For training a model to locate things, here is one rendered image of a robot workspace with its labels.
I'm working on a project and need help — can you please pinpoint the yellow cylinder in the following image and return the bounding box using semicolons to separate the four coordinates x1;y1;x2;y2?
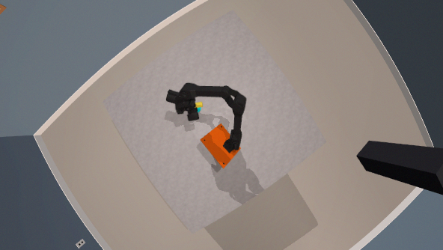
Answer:
195;101;203;108

